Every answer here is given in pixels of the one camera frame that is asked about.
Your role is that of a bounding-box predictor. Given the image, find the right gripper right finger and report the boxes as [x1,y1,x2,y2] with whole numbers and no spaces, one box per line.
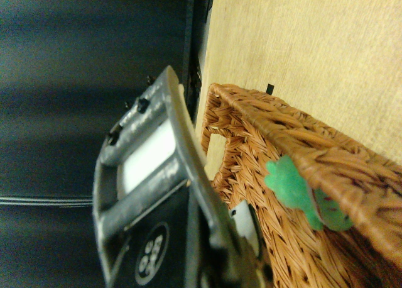
[166,65,268,288]

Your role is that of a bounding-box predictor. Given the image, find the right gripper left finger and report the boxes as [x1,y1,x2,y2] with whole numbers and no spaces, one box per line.
[92,65,193,288]

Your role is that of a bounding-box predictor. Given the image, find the green toy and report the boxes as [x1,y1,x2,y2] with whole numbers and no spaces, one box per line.
[263,154,353,232]

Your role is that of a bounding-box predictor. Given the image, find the brown wicker basket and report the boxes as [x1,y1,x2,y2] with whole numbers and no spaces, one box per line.
[200,82,402,288]

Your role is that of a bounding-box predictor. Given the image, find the black curtain stand pole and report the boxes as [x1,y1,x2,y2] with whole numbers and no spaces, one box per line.
[183,0,212,119]

